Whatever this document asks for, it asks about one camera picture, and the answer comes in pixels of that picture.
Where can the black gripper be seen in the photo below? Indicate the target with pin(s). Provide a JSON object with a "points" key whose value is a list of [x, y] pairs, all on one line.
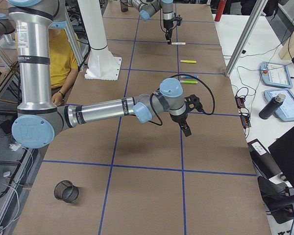
{"points": [[167, 24], [179, 119]]}

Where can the red whiteboard marker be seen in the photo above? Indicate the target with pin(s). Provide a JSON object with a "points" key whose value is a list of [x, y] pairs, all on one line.
{"points": [[178, 43]]}

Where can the blue highlighter pen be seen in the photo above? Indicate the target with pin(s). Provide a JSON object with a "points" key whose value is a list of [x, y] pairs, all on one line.
{"points": [[187, 76]]}

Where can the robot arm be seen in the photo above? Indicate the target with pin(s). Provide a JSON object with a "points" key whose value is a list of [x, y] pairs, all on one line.
{"points": [[147, 10], [39, 119]]}

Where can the yellow highlighter pen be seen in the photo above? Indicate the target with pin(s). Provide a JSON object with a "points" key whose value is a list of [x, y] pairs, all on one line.
{"points": [[188, 61]]}

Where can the green highlighter pen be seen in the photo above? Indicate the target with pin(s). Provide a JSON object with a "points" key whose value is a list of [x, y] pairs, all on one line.
{"points": [[188, 82]]}

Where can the left black mesh pen cup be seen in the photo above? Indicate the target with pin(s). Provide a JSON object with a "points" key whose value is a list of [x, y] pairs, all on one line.
{"points": [[124, 5]]}

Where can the black mesh pen cup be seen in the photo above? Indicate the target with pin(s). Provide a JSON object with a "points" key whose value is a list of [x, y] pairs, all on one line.
{"points": [[124, 5], [66, 191]]}

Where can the black water bottle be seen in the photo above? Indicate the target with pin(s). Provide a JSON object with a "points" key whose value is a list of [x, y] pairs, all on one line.
{"points": [[272, 106]]}

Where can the far teach pendant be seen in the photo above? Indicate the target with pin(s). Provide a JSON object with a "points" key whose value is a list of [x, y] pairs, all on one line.
{"points": [[275, 75]]}

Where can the teach pendant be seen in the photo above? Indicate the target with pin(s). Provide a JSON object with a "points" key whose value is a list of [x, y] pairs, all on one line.
{"points": [[275, 75], [286, 111]]}

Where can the black monitor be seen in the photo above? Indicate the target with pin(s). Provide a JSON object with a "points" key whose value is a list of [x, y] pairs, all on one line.
{"points": [[282, 151]]}

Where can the near teach pendant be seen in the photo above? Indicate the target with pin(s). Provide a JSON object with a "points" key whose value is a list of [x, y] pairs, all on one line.
{"points": [[286, 111]]}

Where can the person in yellow shirt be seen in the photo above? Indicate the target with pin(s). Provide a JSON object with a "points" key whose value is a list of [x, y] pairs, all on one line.
{"points": [[63, 66]]}

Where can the right black mesh pen cup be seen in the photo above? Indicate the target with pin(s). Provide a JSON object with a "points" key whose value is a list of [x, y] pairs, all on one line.
{"points": [[66, 191]]}

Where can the aluminium frame post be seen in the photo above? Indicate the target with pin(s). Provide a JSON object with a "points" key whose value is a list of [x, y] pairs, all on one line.
{"points": [[251, 23]]}

